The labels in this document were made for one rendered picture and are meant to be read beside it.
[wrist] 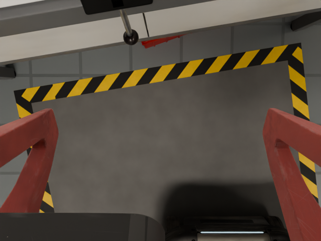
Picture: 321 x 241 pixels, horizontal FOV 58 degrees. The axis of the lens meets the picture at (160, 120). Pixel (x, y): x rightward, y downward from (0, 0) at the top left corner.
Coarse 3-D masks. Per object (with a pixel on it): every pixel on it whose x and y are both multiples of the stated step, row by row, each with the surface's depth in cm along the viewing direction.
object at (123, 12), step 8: (80, 0) 18; (88, 0) 18; (96, 0) 18; (104, 0) 19; (112, 0) 19; (120, 0) 19; (128, 0) 19; (136, 0) 19; (144, 0) 19; (152, 0) 19; (88, 8) 19; (96, 8) 19; (104, 8) 19; (112, 8) 19; (120, 8) 19; (128, 24) 23; (128, 32) 24; (136, 32) 25; (128, 40) 25; (136, 40) 25
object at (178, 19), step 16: (224, 0) 52; (240, 0) 54; (256, 0) 56; (272, 0) 58; (288, 0) 60; (304, 0) 62; (320, 0) 65; (160, 16) 55; (176, 16) 58; (192, 16) 60; (208, 16) 62; (224, 16) 65; (240, 16) 68; (256, 16) 71; (160, 32) 71; (176, 32) 74
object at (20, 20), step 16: (48, 0) 29; (64, 0) 29; (160, 0) 32; (176, 0) 33; (192, 0) 34; (208, 0) 35; (0, 16) 29; (16, 16) 30; (32, 16) 30; (48, 16) 31; (64, 16) 32; (80, 16) 33; (96, 16) 34; (112, 16) 35; (0, 32) 34; (16, 32) 35
